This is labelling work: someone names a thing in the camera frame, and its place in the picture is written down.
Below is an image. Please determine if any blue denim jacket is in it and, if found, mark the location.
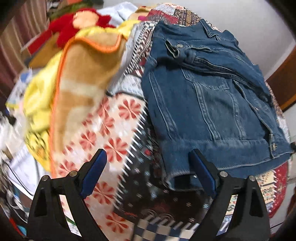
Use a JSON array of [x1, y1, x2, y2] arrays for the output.
[[142, 20, 292, 191]]

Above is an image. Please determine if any yellow orange fleece blanket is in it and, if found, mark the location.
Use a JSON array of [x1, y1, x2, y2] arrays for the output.
[[6, 21, 144, 177]]

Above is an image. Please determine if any patchwork patterned bedspread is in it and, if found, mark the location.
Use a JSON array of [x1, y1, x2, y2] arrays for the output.
[[49, 2, 292, 241]]

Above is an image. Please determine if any red and cream plush blanket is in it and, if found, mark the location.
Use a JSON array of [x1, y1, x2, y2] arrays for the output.
[[27, 8, 115, 55]]

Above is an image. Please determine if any striped pink curtain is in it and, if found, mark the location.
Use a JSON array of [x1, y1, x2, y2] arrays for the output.
[[1, 1, 48, 98]]

